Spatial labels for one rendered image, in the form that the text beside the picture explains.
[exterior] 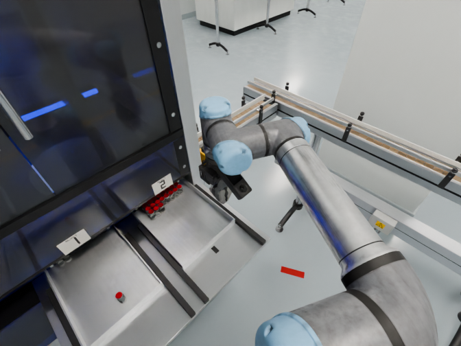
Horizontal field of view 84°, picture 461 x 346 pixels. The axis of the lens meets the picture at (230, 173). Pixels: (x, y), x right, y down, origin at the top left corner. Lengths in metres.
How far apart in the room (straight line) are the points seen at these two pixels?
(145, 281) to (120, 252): 0.16
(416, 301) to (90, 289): 0.91
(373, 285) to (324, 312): 0.08
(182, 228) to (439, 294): 1.76
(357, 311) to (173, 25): 0.75
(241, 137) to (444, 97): 1.54
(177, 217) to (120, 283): 0.30
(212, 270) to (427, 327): 0.69
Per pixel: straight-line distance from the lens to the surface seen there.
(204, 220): 1.06
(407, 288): 0.42
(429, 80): 1.93
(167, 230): 1.06
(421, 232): 1.72
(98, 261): 1.09
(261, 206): 2.19
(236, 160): 0.52
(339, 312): 0.37
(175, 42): 0.83
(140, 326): 0.95
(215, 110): 0.58
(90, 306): 1.03
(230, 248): 0.99
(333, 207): 0.46
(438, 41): 1.87
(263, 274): 1.91
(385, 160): 1.46
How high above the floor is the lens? 1.76
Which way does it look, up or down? 46 degrees down
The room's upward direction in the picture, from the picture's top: 1 degrees counter-clockwise
